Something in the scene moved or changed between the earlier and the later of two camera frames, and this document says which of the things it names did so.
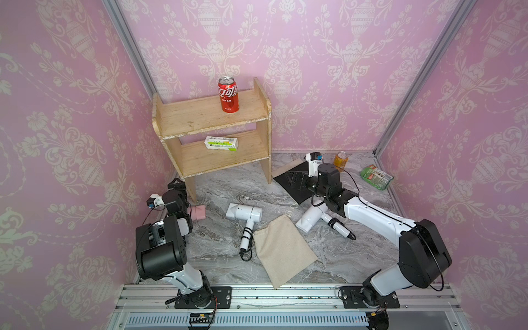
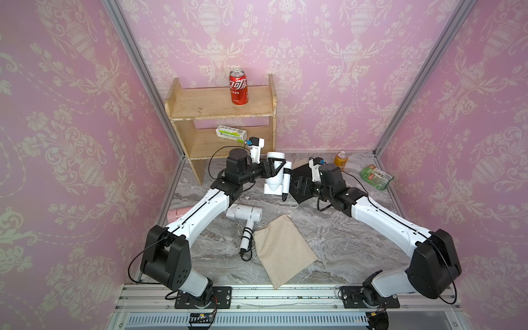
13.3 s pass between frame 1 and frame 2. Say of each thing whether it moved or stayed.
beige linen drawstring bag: stayed
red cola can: moved
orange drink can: stayed
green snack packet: stayed
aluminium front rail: stayed
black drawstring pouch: stayed
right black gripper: stayed
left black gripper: moved
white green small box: moved
